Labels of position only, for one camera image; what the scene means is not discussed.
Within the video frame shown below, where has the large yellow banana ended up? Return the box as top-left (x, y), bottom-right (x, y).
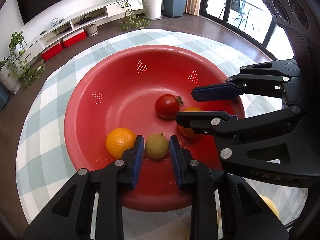
top-left (260, 194), bottom-right (280, 219)

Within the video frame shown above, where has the orange with stem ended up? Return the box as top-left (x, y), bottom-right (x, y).
top-left (177, 106), bottom-right (205, 140)

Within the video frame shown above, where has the large front orange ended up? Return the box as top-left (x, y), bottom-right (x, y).
top-left (105, 128), bottom-right (136, 159)

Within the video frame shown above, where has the red tomato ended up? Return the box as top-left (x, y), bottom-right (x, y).
top-left (155, 94), bottom-right (184, 119)

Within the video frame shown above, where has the brown kiwi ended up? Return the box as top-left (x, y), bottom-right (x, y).
top-left (145, 133), bottom-right (169, 160)

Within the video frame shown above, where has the green white checkered tablecloth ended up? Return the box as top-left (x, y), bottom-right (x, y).
top-left (16, 29), bottom-right (308, 239)

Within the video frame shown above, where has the balcony chair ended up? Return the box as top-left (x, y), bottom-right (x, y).
top-left (230, 0), bottom-right (261, 28)

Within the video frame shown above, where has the red plastic colander bowl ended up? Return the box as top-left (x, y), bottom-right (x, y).
top-left (64, 44), bottom-right (246, 212)

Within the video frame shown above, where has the trailing plant right of console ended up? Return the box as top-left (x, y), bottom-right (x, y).
top-left (116, 0), bottom-right (151, 31)

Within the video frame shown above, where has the trailing pothos plant on console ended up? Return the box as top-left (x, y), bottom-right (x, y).
top-left (7, 31), bottom-right (46, 88)

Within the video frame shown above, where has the left red storage box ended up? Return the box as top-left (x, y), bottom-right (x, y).
top-left (41, 41), bottom-right (63, 61)

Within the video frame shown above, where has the red storage box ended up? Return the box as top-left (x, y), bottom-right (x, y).
top-left (61, 29), bottom-right (86, 48)
top-left (41, 41), bottom-right (63, 61)

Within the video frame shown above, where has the plant in white ribbed pot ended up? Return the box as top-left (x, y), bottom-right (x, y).
top-left (1, 57), bottom-right (21, 94)

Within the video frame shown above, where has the right red storage box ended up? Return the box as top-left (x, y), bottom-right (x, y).
top-left (61, 29), bottom-right (86, 48)

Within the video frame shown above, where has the small grey pot on floor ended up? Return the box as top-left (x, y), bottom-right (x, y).
top-left (85, 23), bottom-right (98, 36)

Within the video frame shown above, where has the white tv console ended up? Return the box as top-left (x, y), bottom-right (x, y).
top-left (26, 0), bottom-right (143, 62)

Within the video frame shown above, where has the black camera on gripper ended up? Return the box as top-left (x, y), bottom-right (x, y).
top-left (262, 0), bottom-right (319, 151)

